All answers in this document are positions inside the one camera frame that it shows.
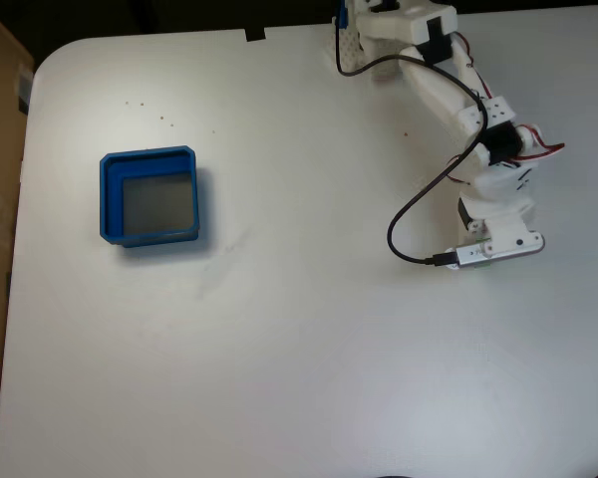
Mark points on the blue square box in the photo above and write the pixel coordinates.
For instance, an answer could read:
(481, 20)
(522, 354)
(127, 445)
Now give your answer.
(149, 196)

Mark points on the blue table clamp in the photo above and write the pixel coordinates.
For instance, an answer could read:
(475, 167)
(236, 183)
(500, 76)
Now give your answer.
(344, 15)

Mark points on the black tape piece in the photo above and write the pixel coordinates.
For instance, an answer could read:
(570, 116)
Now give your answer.
(254, 34)

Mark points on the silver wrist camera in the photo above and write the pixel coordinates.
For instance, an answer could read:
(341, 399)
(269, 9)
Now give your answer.
(478, 256)

